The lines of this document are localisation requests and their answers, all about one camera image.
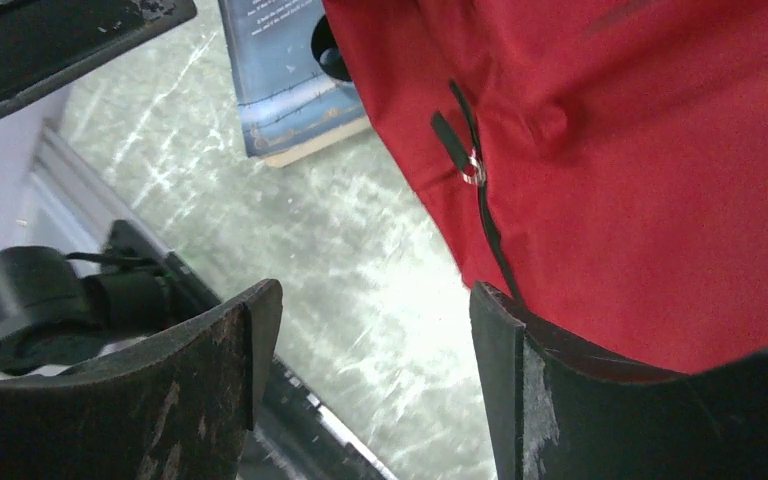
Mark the red student backpack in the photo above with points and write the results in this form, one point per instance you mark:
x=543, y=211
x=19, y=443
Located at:
x=621, y=148

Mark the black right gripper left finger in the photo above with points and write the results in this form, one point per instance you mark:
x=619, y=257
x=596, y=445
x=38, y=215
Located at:
x=177, y=405

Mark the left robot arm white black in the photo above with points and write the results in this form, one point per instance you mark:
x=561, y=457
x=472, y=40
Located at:
x=62, y=308

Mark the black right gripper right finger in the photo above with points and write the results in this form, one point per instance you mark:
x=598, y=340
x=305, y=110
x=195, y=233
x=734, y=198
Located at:
x=561, y=407

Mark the blue paperback book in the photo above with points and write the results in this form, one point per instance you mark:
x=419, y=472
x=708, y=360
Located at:
x=294, y=94

